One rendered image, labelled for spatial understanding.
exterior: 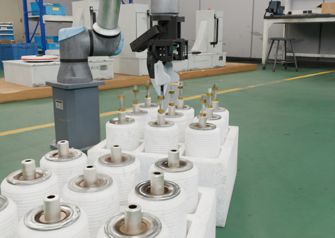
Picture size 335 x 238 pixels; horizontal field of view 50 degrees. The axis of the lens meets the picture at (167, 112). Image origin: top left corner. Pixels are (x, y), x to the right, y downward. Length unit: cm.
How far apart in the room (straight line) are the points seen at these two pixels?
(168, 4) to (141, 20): 284
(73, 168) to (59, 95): 85
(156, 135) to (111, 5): 68
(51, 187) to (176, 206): 23
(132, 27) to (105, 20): 225
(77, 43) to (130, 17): 228
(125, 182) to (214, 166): 30
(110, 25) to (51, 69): 166
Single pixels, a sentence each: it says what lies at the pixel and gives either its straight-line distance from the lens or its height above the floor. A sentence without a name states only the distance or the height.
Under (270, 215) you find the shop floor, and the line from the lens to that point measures 109.
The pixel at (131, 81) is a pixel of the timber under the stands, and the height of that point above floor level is 4.
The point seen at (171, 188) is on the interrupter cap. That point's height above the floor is 25.
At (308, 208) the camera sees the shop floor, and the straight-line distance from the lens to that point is 117.
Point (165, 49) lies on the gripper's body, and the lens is 95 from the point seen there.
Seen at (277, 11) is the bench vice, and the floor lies 82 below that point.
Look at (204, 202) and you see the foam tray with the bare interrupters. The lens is 72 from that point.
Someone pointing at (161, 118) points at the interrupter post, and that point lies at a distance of 100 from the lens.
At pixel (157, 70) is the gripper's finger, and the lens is 97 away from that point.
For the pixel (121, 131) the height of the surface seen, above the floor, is 23.
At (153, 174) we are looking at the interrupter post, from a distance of 58.
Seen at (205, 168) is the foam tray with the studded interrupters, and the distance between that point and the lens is 94.
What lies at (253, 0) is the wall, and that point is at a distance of 669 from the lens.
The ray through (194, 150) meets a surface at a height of 20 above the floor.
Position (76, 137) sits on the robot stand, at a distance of 156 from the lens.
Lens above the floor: 50
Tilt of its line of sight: 12 degrees down
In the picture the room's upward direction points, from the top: straight up
